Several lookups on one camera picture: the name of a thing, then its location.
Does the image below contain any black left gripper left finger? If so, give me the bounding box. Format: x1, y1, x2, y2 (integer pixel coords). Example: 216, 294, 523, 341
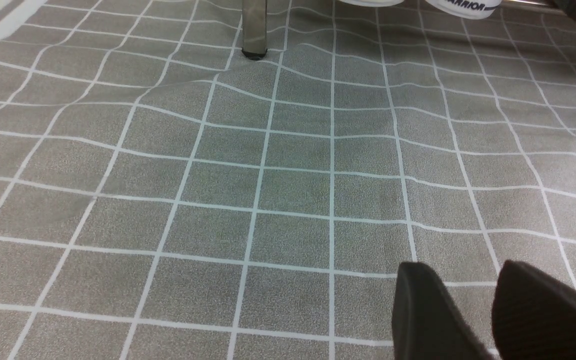
391, 262, 493, 360

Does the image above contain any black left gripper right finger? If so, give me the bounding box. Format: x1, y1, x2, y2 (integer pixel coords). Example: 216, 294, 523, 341
491, 260, 576, 360

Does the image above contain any metal shoe rack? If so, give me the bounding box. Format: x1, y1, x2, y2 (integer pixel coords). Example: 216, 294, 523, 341
241, 0, 564, 61

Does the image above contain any navy sneaker right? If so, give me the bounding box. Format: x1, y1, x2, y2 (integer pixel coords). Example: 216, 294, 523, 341
425, 0, 503, 20

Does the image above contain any navy sneaker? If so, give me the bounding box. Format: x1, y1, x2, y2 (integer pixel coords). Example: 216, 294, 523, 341
425, 0, 503, 20
339, 0, 405, 8

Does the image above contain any grey grid floor mat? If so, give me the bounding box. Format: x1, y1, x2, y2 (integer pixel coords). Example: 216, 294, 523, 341
0, 0, 576, 360

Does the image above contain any navy sneaker left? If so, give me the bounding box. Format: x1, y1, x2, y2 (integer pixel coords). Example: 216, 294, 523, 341
339, 0, 405, 8

